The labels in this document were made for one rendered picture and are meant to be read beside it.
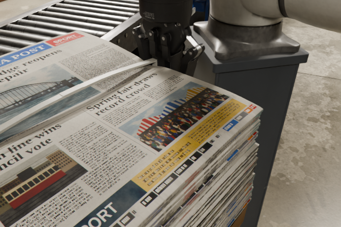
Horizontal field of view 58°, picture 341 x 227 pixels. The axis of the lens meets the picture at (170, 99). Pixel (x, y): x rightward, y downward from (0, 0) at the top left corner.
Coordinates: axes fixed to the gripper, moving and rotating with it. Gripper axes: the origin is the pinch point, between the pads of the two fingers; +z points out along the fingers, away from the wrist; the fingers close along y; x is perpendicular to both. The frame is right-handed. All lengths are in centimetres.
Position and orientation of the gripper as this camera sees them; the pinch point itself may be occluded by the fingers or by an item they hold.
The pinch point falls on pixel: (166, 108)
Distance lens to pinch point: 53.3
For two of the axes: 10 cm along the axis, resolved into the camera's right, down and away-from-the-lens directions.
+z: 0.0, 8.3, 5.6
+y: 7.5, 3.7, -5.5
